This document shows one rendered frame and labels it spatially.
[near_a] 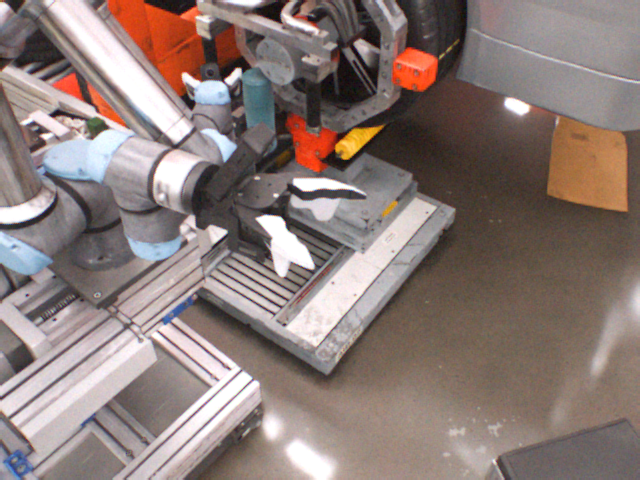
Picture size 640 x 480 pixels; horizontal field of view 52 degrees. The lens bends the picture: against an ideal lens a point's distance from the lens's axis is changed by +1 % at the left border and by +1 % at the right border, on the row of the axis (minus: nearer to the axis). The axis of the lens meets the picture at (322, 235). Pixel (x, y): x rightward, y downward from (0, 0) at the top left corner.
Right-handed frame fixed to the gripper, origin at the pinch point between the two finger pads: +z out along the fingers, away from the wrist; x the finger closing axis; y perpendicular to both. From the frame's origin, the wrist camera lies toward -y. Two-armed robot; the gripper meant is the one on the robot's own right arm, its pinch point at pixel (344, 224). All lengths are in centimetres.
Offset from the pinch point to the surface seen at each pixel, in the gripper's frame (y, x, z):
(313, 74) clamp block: 22, -75, -39
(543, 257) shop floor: 104, -144, 26
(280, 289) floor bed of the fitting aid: 108, -86, -50
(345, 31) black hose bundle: 13, -83, -35
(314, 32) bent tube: 13, -77, -40
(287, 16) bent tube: 12, -80, -49
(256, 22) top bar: 15, -80, -57
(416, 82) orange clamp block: 27, -94, -19
